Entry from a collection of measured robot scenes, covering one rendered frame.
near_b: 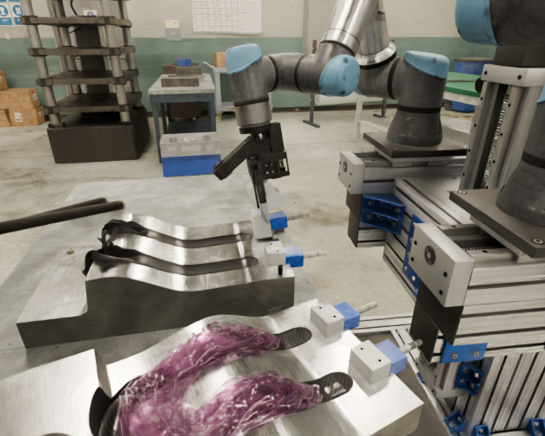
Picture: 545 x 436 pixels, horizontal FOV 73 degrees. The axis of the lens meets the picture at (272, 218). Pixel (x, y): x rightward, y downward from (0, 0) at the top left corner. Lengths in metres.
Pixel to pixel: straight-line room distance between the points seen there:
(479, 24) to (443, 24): 7.98
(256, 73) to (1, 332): 0.70
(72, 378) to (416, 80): 0.98
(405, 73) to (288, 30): 6.24
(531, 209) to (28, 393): 0.76
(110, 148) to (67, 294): 3.96
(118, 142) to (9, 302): 3.82
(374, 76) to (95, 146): 3.96
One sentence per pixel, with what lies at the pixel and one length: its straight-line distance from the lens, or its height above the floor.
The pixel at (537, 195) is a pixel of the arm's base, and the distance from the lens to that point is 0.72.
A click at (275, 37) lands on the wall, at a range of 7.24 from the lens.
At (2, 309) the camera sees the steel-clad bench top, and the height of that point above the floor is 0.80.
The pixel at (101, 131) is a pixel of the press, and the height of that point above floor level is 0.36.
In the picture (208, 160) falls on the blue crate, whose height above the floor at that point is 0.15.
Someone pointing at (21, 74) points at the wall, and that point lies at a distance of 7.67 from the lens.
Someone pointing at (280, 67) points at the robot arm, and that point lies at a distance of 0.83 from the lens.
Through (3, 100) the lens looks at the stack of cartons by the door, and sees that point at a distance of 7.42.
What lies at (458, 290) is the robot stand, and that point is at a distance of 0.68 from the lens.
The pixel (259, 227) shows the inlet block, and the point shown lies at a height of 0.92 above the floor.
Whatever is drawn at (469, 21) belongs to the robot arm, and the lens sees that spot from 0.48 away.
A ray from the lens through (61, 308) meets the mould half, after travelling 0.80.
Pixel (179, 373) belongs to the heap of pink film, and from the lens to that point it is 0.56.
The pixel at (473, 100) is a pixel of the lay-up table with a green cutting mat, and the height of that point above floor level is 0.82.
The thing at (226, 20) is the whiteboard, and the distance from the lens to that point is 7.12.
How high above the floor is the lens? 1.31
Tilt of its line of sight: 26 degrees down
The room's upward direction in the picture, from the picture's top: straight up
